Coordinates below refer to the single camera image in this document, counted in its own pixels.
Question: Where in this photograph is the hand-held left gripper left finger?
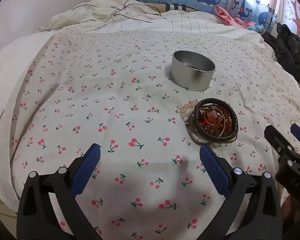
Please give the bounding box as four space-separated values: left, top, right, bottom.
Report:
16 143 102 240

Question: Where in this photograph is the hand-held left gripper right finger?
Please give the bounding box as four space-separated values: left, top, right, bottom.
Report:
197 144 283 240

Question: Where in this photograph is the black braided cord bracelet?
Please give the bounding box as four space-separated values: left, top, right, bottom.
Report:
190 98 238 143

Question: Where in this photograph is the heap of amber jewelry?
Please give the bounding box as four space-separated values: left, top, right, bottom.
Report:
196 104 234 137

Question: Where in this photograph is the peach bead bracelet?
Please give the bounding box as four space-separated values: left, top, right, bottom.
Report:
179 100 199 121

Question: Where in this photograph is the round metal tin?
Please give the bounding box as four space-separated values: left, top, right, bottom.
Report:
169 50 216 92

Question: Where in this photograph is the person's right hand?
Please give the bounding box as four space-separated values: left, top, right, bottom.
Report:
281 192 300 233

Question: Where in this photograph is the cherry print bed sheet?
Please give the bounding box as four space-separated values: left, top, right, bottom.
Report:
0 29 300 240

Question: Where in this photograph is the black jacket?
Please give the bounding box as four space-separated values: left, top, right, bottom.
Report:
262 23 300 85

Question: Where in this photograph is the plain white quilt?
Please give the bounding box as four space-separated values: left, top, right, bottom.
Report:
0 31 56 213

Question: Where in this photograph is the light blue cloth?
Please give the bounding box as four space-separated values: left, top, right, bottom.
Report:
247 24 266 32

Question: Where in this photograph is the pink cloth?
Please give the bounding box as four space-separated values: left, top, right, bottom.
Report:
215 4 256 28

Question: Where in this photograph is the cream striped blanket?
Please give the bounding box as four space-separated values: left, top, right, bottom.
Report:
37 0 265 46

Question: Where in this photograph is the yellow black striped cushion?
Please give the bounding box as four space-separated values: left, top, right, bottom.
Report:
162 3 192 12

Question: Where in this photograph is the wooden bed frame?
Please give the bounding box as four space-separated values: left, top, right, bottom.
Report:
0 189 18 218

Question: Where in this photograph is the tree print wall sticker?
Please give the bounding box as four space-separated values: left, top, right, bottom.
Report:
277 0 300 39

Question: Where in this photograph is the thin black cable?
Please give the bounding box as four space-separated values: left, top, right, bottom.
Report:
74 0 163 24

